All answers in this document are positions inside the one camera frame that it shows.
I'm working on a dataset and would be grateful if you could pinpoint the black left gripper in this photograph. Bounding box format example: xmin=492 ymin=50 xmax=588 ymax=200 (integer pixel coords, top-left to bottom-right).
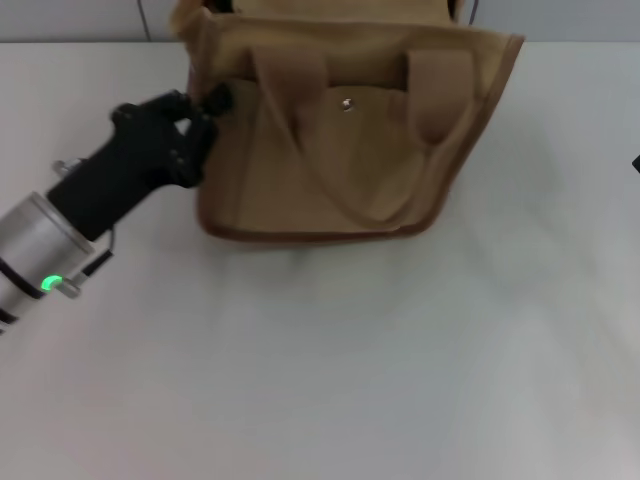
xmin=47 ymin=84 xmax=234 ymax=241

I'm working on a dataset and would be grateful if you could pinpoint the khaki canvas food bag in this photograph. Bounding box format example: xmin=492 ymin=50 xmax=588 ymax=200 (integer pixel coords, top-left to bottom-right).
xmin=167 ymin=0 xmax=526 ymax=246

